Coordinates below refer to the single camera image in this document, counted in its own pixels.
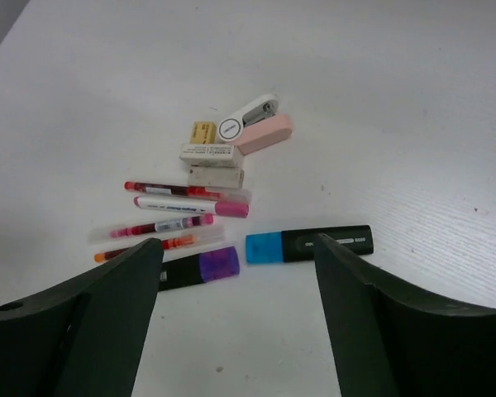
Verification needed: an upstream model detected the white eraser with label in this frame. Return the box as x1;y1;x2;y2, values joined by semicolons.
179;144;245;168

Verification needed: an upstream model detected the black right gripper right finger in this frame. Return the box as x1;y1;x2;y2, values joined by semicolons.
314;234;496;396

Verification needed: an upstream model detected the pink and white stapler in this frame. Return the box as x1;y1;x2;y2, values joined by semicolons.
216;93;293;155

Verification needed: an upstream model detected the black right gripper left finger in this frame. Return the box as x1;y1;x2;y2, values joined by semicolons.
0;238;164;396

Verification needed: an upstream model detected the white marker pink cap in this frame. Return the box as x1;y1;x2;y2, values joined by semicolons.
134;195;250;218

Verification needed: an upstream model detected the pink gel pen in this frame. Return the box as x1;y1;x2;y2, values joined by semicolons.
88;214;214;242

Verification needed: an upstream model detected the orange gel pen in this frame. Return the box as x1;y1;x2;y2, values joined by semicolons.
94;225;225;263

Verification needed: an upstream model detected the yellow eraser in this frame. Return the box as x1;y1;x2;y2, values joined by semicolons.
189;121;217;145

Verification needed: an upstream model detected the red gel pen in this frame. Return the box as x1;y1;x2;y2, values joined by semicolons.
124;181;251;203

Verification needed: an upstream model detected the blue cap black highlighter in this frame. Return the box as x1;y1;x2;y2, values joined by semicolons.
245;225;374;265

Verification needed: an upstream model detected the purple cap black highlighter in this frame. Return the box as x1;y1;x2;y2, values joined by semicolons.
159;246;240;292

